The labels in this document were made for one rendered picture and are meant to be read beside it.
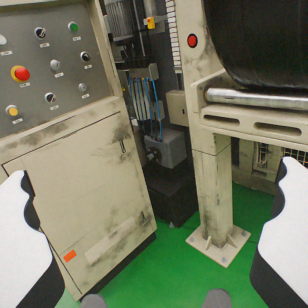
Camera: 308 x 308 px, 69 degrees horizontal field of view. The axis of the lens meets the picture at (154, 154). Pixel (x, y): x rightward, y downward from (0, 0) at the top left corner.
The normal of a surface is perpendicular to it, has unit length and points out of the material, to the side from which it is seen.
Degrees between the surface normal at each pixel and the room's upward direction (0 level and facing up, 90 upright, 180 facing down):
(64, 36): 90
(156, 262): 0
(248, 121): 90
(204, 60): 90
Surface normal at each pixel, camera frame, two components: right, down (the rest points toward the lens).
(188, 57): -0.71, 0.46
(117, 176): 0.68, 0.25
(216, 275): -0.19, -0.85
